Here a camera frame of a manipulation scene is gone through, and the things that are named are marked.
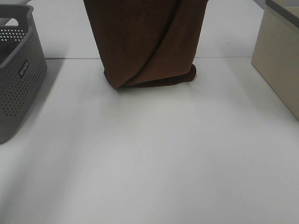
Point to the brown towel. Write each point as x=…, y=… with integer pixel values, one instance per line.
x=146, y=43

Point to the grey perforated plastic basket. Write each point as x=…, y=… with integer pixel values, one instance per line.
x=22, y=67

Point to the beige storage box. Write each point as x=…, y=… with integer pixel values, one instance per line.
x=276, y=52

